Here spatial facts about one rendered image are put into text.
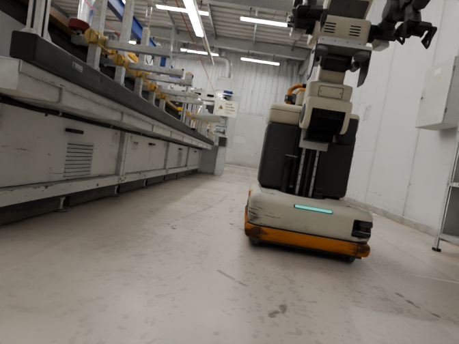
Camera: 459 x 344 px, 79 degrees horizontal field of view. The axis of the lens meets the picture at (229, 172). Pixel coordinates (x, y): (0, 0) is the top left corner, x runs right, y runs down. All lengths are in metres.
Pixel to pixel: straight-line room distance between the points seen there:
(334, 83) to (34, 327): 1.48
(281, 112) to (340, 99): 0.37
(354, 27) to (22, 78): 1.43
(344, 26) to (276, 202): 0.94
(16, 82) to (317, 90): 1.24
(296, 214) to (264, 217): 0.16
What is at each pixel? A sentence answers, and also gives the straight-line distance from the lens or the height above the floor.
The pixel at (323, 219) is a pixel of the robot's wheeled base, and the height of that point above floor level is 0.21.
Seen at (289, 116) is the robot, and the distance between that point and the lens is 1.75.
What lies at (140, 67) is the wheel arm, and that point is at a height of 0.82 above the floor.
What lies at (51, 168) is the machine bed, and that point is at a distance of 1.63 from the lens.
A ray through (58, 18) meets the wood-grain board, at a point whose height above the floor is 0.88.
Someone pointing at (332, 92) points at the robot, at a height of 0.84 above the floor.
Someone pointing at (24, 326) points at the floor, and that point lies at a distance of 0.82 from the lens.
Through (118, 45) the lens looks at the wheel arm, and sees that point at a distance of 1.39.
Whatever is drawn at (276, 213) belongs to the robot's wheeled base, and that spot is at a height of 0.19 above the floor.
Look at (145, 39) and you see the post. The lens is 1.88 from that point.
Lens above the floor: 0.43
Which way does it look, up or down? 3 degrees down
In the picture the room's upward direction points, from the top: 9 degrees clockwise
